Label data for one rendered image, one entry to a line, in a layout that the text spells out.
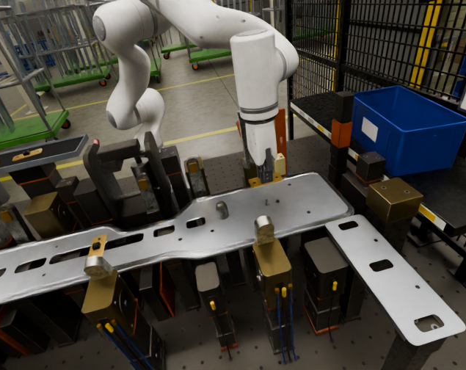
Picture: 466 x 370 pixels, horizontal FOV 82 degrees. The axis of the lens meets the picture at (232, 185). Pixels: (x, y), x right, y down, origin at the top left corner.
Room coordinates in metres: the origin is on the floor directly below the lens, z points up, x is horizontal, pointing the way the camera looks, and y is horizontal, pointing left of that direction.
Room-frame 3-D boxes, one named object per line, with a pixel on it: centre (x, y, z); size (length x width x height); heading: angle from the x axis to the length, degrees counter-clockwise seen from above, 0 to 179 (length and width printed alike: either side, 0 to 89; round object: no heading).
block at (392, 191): (0.46, -0.37, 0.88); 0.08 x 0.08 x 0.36; 6
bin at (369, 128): (0.69, -0.51, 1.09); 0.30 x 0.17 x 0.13; 178
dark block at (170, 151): (0.75, 0.18, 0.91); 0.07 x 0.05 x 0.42; 6
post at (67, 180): (0.72, 0.50, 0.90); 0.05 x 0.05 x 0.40; 6
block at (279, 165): (0.69, -0.15, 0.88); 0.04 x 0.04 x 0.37; 6
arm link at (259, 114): (0.56, -0.09, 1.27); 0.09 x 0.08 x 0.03; 6
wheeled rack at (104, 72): (7.71, 3.67, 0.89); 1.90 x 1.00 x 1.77; 98
